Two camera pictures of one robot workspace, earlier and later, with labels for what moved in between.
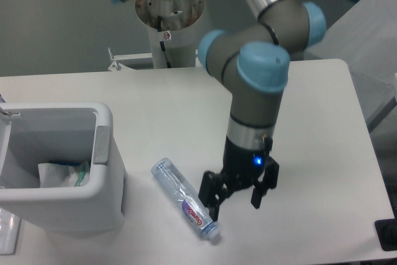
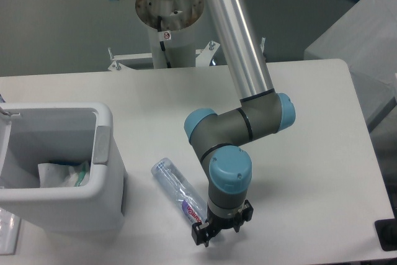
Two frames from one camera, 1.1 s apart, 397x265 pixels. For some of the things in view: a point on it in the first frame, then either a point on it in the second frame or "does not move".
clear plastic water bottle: [185, 198] does not move
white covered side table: [365, 38] does not move
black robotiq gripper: [242, 166] to [203, 233]
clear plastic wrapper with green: [54, 175] does not move
